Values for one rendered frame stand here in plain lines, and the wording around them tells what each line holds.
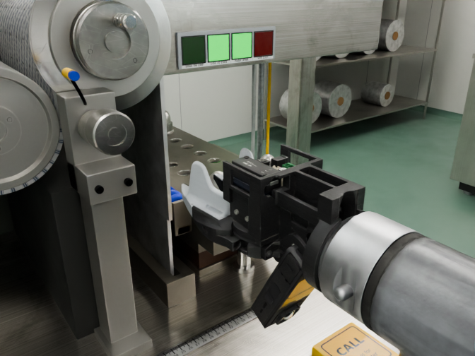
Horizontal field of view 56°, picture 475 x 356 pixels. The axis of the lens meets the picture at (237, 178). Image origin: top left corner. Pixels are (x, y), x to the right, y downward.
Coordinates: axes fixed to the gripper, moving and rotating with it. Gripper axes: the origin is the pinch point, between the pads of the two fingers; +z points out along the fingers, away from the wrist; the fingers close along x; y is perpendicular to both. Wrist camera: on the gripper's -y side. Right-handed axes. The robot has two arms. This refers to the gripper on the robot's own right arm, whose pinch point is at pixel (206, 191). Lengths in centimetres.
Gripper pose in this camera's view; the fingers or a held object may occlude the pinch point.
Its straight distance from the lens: 49.9
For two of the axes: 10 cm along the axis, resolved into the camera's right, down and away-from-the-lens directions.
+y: -0.2, -9.1, -4.1
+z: -6.0, -3.1, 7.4
